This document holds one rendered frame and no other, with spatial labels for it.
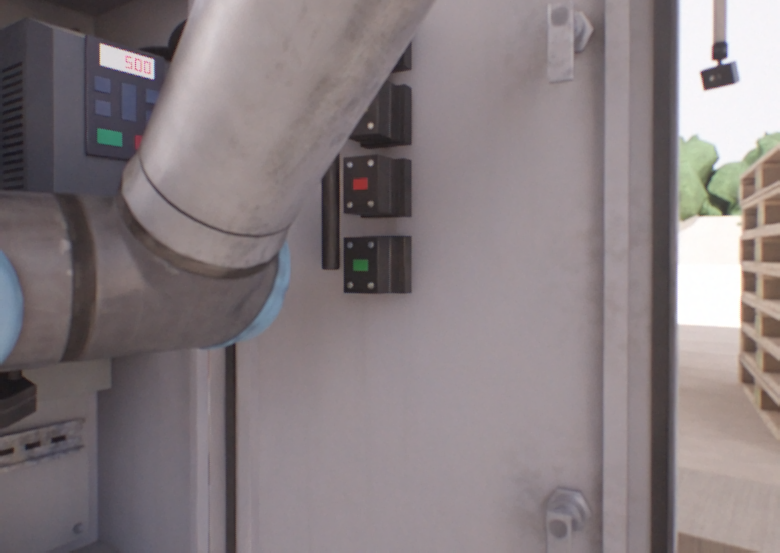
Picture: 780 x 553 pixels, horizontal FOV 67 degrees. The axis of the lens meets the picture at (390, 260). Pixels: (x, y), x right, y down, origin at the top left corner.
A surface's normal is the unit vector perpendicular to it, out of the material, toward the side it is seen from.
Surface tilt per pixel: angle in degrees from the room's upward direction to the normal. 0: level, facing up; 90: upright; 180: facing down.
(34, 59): 90
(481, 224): 90
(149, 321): 117
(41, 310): 105
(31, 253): 72
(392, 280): 90
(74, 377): 90
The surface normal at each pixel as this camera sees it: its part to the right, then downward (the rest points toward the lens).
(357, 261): -0.47, 0.01
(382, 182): 0.88, 0.00
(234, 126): -0.18, 0.56
